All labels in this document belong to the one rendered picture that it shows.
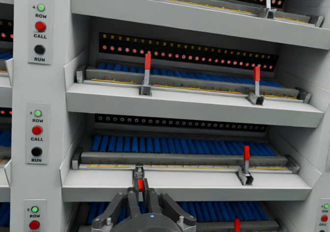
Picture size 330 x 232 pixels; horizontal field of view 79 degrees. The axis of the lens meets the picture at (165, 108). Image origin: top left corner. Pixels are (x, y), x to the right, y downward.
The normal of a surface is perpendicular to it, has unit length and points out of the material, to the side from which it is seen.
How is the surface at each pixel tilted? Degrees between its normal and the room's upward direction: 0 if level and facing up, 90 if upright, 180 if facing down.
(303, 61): 90
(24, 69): 90
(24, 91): 90
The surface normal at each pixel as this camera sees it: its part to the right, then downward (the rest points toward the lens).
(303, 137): -0.98, -0.07
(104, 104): 0.11, 0.46
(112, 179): 0.14, -0.89
